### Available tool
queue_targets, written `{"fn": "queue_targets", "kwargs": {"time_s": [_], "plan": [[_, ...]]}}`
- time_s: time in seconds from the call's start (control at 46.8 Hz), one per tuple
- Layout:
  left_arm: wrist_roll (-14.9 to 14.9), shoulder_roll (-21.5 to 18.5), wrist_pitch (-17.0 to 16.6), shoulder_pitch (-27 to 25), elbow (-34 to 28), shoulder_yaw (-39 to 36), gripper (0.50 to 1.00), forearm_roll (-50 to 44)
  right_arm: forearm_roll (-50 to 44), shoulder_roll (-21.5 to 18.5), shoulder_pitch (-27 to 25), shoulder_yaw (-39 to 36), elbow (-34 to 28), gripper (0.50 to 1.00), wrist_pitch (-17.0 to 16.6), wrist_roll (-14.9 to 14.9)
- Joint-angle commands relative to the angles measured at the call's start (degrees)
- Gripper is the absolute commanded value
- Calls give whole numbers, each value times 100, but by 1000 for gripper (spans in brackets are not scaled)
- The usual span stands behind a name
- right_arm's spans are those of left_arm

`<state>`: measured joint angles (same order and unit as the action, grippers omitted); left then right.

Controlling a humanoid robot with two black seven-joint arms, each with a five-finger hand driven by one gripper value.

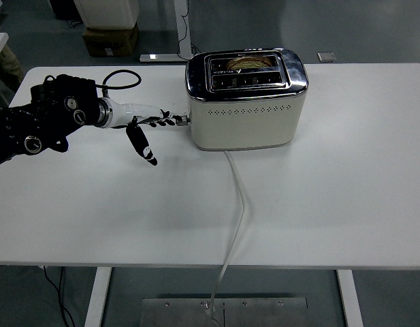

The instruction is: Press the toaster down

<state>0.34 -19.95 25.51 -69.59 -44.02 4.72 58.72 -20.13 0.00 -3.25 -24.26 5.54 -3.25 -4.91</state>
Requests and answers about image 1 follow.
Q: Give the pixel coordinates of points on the brown bread slice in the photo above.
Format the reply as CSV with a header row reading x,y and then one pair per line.
x,y
248,62

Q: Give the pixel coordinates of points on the person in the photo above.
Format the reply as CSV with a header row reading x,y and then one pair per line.
x,y
9,66

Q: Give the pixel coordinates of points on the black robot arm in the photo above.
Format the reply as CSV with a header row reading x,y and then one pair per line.
x,y
49,116

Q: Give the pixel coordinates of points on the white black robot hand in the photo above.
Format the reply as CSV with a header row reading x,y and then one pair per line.
x,y
134,109

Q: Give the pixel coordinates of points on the brown cardboard box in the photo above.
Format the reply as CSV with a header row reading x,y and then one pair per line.
x,y
111,42

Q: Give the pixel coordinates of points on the grey floor socket plate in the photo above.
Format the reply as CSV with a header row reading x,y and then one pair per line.
x,y
326,57

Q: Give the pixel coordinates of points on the grey metal plate with screws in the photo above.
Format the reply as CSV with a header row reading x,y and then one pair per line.
x,y
257,311

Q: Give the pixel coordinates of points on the white table leg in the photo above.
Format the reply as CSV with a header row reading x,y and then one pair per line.
x,y
349,299
97,299

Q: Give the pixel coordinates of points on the black equipment base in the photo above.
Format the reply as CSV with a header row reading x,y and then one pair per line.
x,y
65,7

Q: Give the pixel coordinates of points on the cream chrome two-slot toaster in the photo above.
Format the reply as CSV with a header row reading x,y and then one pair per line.
x,y
243,126

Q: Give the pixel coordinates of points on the white desk leg with foot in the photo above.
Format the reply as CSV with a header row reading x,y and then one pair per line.
x,y
180,27

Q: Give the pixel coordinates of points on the grey toaster lever knob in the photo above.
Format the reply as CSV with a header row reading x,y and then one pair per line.
x,y
183,120

